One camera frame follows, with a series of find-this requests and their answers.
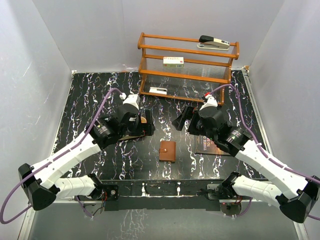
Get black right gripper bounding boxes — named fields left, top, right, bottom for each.
left=172, top=105, right=217, bottom=142

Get beige oval card tray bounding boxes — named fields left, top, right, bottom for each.
left=119, top=115, right=148, bottom=141

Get brown leather card holder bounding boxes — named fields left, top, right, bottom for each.
left=159, top=141, right=176, bottom=163

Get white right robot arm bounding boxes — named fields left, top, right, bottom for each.
left=172, top=104, right=320, bottom=223

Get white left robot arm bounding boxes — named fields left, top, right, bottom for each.
left=18, top=103, right=155, bottom=211

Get dark book three days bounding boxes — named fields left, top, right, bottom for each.
left=194, top=135, right=230, bottom=156

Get small white box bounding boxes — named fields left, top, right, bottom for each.
left=149, top=87, right=168, bottom=95

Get orange wooden shelf rack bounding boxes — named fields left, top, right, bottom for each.
left=137, top=32, right=240, bottom=105

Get white staples box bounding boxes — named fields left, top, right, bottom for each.
left=162, top=56, right=184, bottom=68

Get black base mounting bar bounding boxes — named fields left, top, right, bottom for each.
left=74, top=178, right=253, bottom=213

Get black and beige stapler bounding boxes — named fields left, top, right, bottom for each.
left=197, top=35, right=230, bottom=51

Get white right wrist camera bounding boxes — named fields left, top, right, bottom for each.
left=200, top=92, right=218, bottom=109

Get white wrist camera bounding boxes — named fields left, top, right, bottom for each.
left=120, top=93, right=141, bottom=110
left=200, top=92, right=218, bottom=109

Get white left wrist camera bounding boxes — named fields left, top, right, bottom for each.
left=120, top=93, right=141, bottom=110

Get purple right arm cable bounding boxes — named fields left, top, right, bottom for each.
left=203, top=83, right=320, bottom=222

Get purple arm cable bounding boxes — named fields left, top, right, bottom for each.
left=0, top=87, right=128, bottom=224
left=203, top=83, right=320, bottom=222

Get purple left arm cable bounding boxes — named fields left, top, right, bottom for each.
left=0, top=87, right=128, bottom=224

